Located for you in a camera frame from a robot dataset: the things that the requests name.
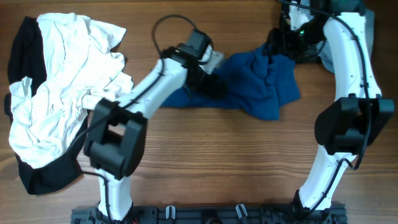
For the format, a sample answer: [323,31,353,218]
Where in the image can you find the teal blue polo shirt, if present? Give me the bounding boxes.
[162,44,300,120]

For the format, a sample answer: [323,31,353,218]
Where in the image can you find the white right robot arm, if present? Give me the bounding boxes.
[276,1,395,223]

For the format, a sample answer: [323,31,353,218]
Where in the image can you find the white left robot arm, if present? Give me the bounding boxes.
[84,46,224,223]

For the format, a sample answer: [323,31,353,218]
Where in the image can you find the light blue denim shorts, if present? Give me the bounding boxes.
[317,8,375,73]

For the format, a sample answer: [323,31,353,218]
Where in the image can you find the white crumpled shirt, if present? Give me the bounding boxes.
[9,13,134,169]

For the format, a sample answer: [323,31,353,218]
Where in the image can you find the black garment under white shirt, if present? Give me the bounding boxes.
[7,17,85,195]

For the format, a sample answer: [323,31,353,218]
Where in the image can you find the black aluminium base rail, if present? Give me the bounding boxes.
[70,203,348,224]

